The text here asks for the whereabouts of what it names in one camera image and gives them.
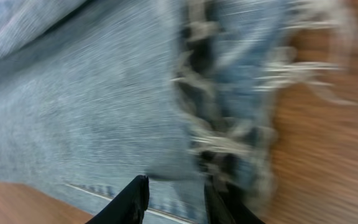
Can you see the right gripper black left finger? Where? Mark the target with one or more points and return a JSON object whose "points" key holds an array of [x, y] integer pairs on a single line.
{"points": [[128, 207]]}

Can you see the light blue denim jeans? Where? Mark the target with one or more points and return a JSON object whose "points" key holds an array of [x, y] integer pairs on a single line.
{"points": [[94, 93]]}

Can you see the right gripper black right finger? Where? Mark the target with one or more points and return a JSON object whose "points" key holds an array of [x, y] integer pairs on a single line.
{"points": [[225, 207]]}

